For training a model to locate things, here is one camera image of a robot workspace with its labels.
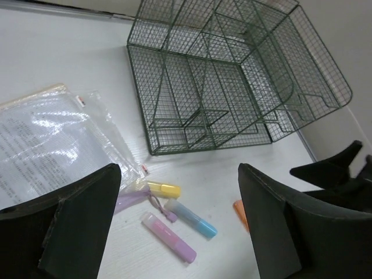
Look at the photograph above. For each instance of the pink purple highlighter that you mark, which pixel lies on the pink purple highlighter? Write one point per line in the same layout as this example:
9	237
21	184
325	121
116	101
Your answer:
168	237

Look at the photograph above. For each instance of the yellow highlighter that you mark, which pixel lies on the yellow highlighter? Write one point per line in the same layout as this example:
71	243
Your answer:
164	190

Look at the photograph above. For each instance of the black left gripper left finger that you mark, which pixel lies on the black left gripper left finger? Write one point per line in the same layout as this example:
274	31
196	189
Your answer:
63	233

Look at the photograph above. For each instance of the blue highlighter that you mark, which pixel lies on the blue highlighter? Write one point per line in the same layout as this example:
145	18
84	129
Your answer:
189	217

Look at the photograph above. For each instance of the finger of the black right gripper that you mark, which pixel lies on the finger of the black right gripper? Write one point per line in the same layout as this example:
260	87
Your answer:
337	186

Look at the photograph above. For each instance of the clear zipper document pouch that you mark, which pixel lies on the clear zipper document pouch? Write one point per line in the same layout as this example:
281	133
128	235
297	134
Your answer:
52	138

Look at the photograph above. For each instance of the orange highlighter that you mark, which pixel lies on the orange highlighter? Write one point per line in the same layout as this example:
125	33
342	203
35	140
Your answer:
240	211

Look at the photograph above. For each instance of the green wire mesh organizer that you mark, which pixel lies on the green wire mesh organizer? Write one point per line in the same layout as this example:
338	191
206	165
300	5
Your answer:
214	75

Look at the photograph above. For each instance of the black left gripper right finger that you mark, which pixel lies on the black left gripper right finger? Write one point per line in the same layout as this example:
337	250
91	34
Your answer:
316	234

